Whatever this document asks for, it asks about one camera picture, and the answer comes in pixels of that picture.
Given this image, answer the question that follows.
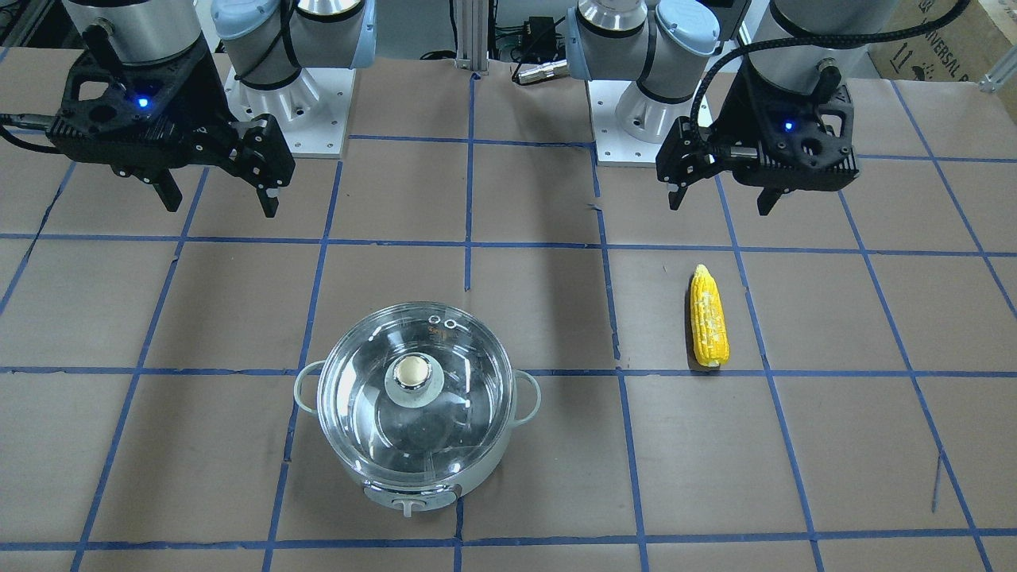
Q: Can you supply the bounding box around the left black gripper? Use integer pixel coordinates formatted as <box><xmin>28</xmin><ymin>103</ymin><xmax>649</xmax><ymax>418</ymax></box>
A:
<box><xmin>656</xmin><ymin>63</ymin><xmax>860</xmax><ymax>216</ymax></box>

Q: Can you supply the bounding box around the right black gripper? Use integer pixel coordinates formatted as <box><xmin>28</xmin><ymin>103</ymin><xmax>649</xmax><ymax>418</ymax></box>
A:
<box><xmin>46</xmin><ymin>37</ymin><xmax>296</xmax><ymax>218</ymax></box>

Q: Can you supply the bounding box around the yellow corn cob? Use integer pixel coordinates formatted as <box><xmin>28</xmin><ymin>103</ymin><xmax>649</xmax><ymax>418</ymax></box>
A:
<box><xmin>689</xmin><ymin>264</ymin><xmax>730</xmax><ymax>367</ymax></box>

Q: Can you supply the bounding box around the glass pot lid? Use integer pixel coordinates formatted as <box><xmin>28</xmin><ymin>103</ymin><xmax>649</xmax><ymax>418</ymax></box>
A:
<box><xmin>317</xmin><ymin>302</ymin><xmax>516</xmax><ymax>484</ymax></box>

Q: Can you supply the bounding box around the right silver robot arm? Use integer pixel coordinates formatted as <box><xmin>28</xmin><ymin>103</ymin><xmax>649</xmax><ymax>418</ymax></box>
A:
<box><xmin>43</xmin><ymin>1</ymin><xmax>377</xmax><ymax>218</ymax></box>

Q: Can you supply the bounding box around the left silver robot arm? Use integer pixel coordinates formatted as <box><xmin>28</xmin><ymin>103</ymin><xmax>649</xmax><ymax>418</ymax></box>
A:
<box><xmin>564</xmin><ymin>1</ymin><xmax>896</xmax><ymax>216</ymax></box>

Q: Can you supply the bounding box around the white electric cooking pot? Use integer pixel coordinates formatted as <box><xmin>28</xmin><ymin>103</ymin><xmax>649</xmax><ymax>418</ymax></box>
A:
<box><xmin>293</xmin><ymin>302</ymin><xmax>542</xmax><ymax>519</ymax></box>

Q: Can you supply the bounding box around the silver metal connector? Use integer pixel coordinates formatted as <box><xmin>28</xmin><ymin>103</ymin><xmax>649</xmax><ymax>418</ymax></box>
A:
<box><xmin>515</xmin><ymin>60</ymin><xmax>570</xmax><ymax>85</ymax></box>

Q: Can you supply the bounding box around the black power adapter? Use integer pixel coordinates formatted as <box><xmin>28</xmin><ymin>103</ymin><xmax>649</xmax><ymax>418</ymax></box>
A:
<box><xmin>520</xmin><ymin>16</ymin><xmax>560</xmax><ymax>51</ymax></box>

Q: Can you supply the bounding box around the cardboard box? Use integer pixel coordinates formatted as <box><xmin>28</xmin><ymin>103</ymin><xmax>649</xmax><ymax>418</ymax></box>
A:
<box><xmin>868</xmin><ymin>1</ymin><xmax>1016</xmax><ymax>81</ymax></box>

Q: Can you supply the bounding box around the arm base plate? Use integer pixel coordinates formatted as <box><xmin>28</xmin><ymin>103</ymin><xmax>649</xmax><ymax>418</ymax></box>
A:
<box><xmin>225</xmin><ymin>68</ymin><xmax>358</xmax><ymax>160</ymax></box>
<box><xmin>587</xmin><ymin>80</ymin><xmax>693</xmax><ymax>168</ymax></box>

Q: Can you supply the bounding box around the aluminium frame post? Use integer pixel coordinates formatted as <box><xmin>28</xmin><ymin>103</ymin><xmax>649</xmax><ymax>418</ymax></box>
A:
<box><xmin>453</xmin><ymin>1</ymin><xmax>493</xmax><ymax>75</ymax></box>

